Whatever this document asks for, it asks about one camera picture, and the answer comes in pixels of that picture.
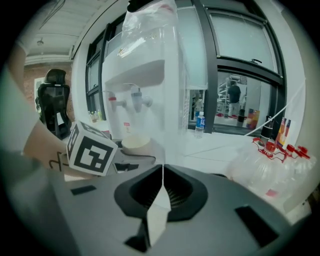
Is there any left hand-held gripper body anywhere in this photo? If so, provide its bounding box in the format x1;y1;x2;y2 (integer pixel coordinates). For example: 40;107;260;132
65;120;131;178

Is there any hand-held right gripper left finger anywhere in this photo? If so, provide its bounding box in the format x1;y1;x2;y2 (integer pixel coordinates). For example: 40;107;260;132
48;163;165;254

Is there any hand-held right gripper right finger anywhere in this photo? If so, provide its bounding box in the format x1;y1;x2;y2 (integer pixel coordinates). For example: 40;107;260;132
159;164;293;254

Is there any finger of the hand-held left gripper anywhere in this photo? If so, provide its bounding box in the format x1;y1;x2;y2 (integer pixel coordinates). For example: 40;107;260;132
114;147;157;174

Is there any white water dispenser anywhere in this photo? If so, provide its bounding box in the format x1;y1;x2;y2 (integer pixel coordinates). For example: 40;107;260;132
101;23;191;166

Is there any person's left forearm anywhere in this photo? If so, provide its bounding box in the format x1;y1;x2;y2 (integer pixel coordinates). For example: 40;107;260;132
23;119;97;180

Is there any blue label water bottle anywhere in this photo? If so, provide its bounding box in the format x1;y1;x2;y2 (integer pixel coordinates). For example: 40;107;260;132
194;111;207;139

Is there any clear large water jug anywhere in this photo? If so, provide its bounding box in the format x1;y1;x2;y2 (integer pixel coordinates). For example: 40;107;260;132
121;0;179;50

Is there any black office chair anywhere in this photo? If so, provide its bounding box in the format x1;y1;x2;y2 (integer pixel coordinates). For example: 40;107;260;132
34;68;73;141

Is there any person's grey shirt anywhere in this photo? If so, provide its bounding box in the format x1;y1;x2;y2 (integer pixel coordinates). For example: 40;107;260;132
0;39;66;251

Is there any white orange carton box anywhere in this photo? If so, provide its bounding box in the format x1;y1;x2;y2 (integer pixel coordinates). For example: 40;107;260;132
274;116;297;149

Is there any white cable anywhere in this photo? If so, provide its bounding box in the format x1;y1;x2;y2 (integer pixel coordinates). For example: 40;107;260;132
244;77;307;137

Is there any black window frame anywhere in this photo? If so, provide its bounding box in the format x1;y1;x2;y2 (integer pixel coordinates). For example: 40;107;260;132
84;0;287;136

